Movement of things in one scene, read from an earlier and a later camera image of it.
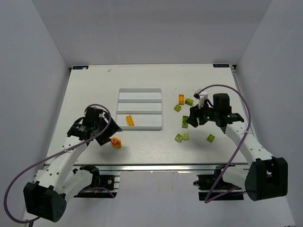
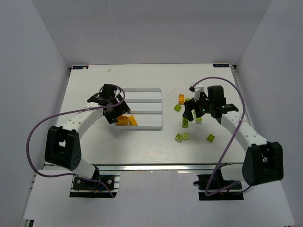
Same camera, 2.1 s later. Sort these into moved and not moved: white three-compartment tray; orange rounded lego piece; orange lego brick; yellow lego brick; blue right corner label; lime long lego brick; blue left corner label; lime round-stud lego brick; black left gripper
Moved: orange rounded lego piece; black left gripper; yellow lego brick
Not moved: blue left corner label; orange lego brick; lime long lego brick; lime round-stud lego brick; blue right corner label; white three-compartment tray
